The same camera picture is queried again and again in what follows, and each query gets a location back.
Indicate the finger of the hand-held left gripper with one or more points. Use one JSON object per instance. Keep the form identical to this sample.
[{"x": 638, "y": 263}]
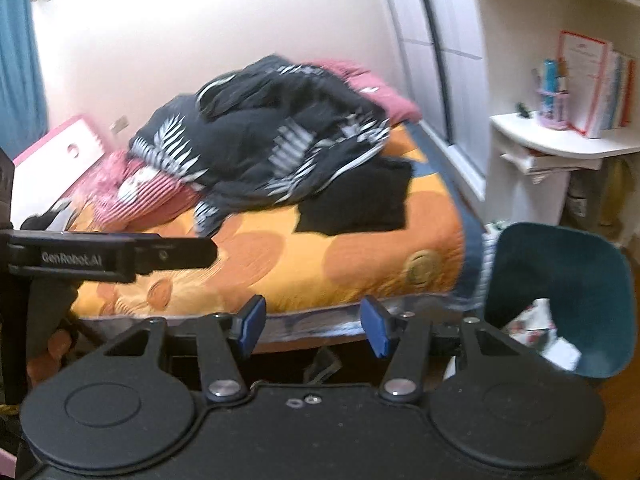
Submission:
[{"x": 175, "y": 253}]

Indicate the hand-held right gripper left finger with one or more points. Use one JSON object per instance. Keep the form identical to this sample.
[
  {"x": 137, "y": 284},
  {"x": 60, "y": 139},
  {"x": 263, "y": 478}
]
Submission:
[{"x": 250, "y": 325}]

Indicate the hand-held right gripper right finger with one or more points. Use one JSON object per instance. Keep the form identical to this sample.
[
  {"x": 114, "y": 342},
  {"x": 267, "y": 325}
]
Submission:
[{"x": 377, "y": 327}]

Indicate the grey wrapper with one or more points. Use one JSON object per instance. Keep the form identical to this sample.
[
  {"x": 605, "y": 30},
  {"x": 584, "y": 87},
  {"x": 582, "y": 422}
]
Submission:
[{"x": 322, "y": 365}]

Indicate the white floral printed bag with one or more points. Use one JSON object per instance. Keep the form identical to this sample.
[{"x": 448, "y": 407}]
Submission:
[{"x": 532, "y": 320}]

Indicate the teal plastic trash bin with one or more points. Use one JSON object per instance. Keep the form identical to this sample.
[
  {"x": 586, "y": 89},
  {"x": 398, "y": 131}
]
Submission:
[{"x": 590, "y": 285}]

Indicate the person's left hand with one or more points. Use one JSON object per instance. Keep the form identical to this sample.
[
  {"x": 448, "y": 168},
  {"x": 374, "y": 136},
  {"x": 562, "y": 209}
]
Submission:
[{"x": 47, "y": 357}]

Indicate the orange floral bedspread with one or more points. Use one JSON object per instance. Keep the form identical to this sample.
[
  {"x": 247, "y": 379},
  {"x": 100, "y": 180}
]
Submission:
[{"x": 300, "y": 270}]

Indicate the white plastic object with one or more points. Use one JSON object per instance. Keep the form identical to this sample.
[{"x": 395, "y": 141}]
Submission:
[{"x": 451, "y": 370}]

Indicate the white pink headboard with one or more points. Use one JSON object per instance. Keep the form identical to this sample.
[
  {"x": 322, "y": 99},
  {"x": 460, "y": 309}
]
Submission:
[{"x": 60, "y": 170}]

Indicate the bed with orange sheet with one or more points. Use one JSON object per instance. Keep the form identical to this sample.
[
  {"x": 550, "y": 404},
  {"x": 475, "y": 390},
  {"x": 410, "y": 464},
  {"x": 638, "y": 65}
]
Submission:
[{"x": 475, "y": 270}]

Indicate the black leaf print quilt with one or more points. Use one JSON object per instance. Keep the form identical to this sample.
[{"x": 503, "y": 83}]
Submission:
[{"x": 240, "y": 145}]

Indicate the black garment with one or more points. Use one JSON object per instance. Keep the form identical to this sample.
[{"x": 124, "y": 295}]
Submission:
[{"x": 360, "y": 200}]

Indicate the blue curtain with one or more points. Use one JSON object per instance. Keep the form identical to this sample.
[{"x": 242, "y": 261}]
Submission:
[{"x": 17, "y": 60}]

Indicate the white wardrobe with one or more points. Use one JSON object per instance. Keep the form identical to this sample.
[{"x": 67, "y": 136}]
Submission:
[{"x": 460, "y": 110}]

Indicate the stack of papers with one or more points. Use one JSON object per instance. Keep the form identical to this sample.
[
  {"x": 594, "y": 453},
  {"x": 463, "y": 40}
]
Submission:
[{"x": 550, "y": 162}]

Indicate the white shelf unit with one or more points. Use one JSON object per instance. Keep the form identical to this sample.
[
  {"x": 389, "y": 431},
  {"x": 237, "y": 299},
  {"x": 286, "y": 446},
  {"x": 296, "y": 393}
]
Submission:
[{"x": 525, "y": 130}]

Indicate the small green figurine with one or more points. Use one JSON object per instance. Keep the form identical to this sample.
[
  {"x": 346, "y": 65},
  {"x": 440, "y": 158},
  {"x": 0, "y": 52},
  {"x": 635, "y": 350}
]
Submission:
[{"x": 523, "y": 109}]

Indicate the yellow cloth bag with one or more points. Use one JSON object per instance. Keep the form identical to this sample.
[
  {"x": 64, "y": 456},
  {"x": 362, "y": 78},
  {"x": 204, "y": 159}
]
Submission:
[{"x": 620, "y": 190}]

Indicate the pink pen holder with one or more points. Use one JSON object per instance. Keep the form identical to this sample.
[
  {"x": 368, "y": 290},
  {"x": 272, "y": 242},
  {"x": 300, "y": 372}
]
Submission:
[{"x": 552, "y": 110}]

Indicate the bundle of pens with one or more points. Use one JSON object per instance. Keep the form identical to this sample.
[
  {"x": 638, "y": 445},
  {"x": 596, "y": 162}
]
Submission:
[{"x": 550, "y": 72}]

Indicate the red bordered book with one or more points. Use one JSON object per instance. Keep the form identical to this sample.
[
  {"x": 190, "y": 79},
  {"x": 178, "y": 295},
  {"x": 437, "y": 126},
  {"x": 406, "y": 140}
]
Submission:
[{"x": 582, "y": 85}]

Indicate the row of books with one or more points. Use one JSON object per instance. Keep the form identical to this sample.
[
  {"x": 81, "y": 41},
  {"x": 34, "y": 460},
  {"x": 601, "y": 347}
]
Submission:
[{"x": 620, "y": 90}]

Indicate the beige wall socket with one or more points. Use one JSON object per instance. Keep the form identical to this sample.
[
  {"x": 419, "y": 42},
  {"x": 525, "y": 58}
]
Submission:
[{"x": 120, "y": 125}]

